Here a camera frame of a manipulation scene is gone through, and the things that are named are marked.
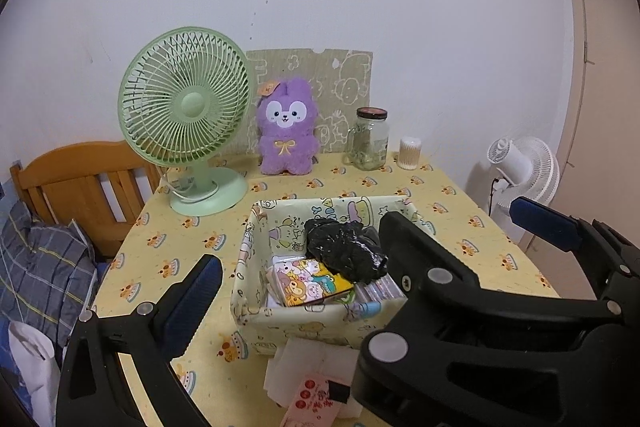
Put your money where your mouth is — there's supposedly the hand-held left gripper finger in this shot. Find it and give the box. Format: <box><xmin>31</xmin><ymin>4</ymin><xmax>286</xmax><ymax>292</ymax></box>
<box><xmin>55</xmin><ymin>253</ymin><xmax>224</xmax><ymax>427</ymax></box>

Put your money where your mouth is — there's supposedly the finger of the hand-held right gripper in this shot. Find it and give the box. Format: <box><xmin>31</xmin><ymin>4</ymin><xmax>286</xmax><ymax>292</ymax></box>
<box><xmin>509</xmin><ymin>195</ymin><xmax>640</xmax><ymax>309</ymax></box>
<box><xmin>355</xmin><ymin>210</ymin><xmax>640</xmax><ymax>427</ymax></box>

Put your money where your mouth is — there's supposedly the pale pink cloth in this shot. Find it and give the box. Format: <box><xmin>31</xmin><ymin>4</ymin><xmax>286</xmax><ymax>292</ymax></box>
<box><xmin>352</xmin><ymin>279</ymin><xmax>403</xmax><ymax>308</ymax></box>

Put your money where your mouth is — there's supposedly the black plastic bag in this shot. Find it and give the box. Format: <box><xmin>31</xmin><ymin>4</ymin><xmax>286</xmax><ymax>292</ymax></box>
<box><xmin>304</xmin><ymin>216</ymin><xmax>390</xmax><ymax>286</ymax></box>

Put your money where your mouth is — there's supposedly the cartoon printed fabric storage box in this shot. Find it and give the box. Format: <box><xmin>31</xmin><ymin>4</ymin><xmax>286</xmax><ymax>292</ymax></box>
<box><xmin>230</xmin><ymin>195</ymin><xmax>437</xmax><ymax>350</ymax></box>

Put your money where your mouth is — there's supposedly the yellow cartoon printed pouch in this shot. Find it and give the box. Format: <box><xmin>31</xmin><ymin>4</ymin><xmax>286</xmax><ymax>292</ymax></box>
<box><xmin>272</xmin><ymin>258</ymin><xmax>351</xmax><ymax>308</ymax></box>

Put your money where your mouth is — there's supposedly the white standing fan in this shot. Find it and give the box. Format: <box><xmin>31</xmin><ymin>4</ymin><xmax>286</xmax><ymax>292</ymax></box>
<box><xmin>487</xmin><ymin>136</ymin><xmax>561</xmax><ymax>212</ymax></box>

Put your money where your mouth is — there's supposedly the yellow printed tablecloth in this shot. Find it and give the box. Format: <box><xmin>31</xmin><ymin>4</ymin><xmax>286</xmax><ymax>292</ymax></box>
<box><xmin>92</xmin><ymin>152</ymin><xmax>561</xmax><ymax>427</ymax></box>

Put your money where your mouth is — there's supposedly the cotton swab container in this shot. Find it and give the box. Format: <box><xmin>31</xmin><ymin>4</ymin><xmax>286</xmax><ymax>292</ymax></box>
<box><xmin>397</xmin><ymin>137</ymin><xmax>422</xmax><ymax>170</ymax></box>

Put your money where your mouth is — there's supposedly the white tissue pack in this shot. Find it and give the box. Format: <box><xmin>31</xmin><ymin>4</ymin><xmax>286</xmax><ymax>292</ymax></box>
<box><xmin>264</xmin><ymin>338</ymin><xmax>362</xmax><ymax>418</ymax></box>

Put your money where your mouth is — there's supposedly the glass jar with dark lid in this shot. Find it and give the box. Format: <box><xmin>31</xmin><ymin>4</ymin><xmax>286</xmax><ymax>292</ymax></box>
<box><xmin>342</xmin><ymin>107</ymin><xmax>391</xmax><ymax>171</ymax></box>

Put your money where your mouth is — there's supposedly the beige door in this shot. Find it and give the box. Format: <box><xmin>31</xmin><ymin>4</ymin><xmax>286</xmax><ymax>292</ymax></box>
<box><xmin>519</xmin><ymin>0</ymin><xmax>640</xmax><ymax>258</ymax></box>

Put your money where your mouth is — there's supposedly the pink printed packet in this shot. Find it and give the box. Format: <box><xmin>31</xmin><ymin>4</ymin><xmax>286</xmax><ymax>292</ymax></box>
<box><xmin>279</xmin><ymin>372</ymin><xmax>353</xmax><ymax>427</ymax></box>

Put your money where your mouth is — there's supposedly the grey plaid pillow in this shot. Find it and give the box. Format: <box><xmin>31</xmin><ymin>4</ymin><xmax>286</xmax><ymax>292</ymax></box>
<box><xmin>0</xmin><ymin>199</ymin><xmax>98</xmax><ymax>348</ymax></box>

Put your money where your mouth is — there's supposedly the white cloth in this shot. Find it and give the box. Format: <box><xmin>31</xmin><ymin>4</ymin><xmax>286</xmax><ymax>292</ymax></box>
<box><xmin>7</xmin><ymin>321</ymin><xmax>63</xmax><ymax>427</ymax></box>

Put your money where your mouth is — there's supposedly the purple plush bunny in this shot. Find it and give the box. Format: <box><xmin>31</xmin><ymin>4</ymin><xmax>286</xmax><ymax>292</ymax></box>
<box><xmin>255</xmin><ymin>77</ymin><xmax>321</xmax><ymax>176</ymax></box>

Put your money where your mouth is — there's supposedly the green cartoon printed board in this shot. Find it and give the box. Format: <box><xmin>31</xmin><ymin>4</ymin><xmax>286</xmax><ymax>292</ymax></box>
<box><xmin>244</xmin><ymin>48</ymin><xmax>373</xmax><ymax>155</ymax></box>

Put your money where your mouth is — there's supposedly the green desk fan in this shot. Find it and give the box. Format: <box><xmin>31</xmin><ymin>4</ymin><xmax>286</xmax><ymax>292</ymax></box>
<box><xmin>118</xmin><ymin>26</ymin><xmax>252</xmax><ymax>218</ymax></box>

